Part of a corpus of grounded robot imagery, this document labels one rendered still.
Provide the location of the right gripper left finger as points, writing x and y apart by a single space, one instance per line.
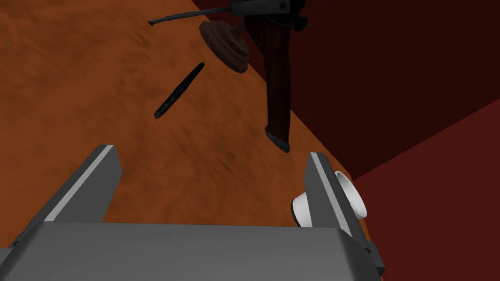
83 187

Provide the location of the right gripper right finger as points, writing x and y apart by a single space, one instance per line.
326 195

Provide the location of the white mug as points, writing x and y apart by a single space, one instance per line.
353 197

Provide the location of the brown wooden table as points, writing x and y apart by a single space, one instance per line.
97 78

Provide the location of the black slender utensil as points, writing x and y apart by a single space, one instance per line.
179 91

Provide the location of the dark brown plate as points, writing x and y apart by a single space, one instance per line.
225 46

